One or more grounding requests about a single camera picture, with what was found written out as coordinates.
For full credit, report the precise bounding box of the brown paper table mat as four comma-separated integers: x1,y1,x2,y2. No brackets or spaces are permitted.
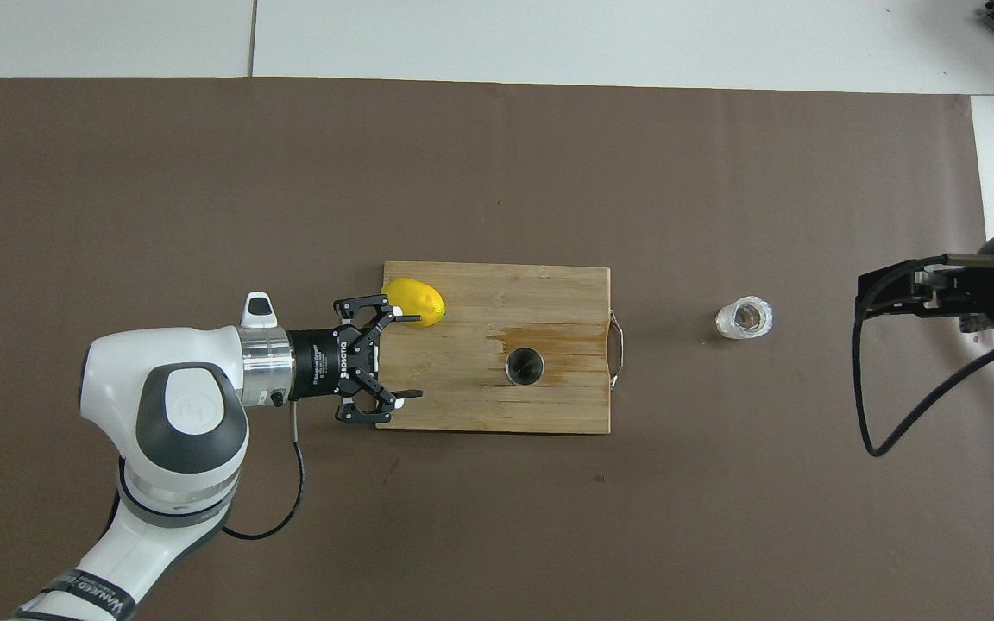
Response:
0,76,994,621

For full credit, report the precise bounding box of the wooden cutting board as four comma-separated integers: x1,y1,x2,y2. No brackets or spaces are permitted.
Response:
374,261,626,435

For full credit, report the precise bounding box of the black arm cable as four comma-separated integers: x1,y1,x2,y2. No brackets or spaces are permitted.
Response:
852,252,994,468
221,405,305,542

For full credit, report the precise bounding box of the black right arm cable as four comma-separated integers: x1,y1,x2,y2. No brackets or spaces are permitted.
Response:
852,252,994,468

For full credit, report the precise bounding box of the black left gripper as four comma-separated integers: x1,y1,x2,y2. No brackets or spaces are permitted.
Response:
288,295,423,426

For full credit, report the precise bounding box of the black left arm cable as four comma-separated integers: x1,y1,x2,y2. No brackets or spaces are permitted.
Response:
221,405,305,542

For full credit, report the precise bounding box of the clear glass cup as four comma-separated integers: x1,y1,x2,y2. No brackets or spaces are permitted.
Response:
714,296,774,341

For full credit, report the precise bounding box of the yellow lemon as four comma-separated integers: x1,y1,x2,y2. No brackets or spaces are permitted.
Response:
381,277,447,329

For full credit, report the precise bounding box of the steel double jigger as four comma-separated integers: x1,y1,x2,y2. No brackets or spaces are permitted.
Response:
504,347,547,386

